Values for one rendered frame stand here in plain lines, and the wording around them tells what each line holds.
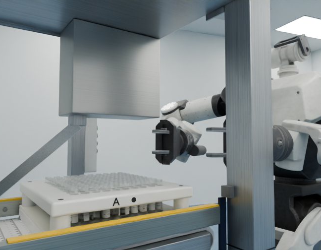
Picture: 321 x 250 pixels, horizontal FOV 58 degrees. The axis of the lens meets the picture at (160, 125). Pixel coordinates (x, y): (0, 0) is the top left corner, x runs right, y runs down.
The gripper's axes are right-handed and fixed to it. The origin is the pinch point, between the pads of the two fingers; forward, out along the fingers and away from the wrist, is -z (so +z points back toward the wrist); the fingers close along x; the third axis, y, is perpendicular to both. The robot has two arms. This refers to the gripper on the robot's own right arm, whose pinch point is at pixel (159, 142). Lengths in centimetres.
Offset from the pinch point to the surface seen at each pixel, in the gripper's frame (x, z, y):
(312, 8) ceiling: -190, 374, -70
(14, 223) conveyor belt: 15.4, -32.2, 15.2
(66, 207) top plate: 9.0, -40.5, -4.0
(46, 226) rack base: 12.8, -38.3, 1.5
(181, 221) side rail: 13.0, -26.6, -15.4
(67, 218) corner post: 10.7, -40.0, -3.9
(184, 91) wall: -86, 378, 121
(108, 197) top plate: 8.3, -35.3, -7.2
